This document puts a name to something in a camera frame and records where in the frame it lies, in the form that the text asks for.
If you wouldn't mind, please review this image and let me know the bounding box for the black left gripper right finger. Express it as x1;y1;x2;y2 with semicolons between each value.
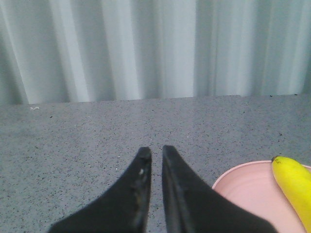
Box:
162;145;276;233

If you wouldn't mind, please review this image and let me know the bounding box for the pink plate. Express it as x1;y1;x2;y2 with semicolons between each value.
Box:
212;160;306;233

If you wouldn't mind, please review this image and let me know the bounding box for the yellow banana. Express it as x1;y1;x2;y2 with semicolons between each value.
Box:
272;156;311;233

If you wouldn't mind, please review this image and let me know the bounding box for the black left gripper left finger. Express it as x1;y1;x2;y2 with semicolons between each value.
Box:
50;147;152;233

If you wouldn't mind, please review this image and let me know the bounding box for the white curtain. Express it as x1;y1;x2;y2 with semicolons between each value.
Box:
0;0;311;105

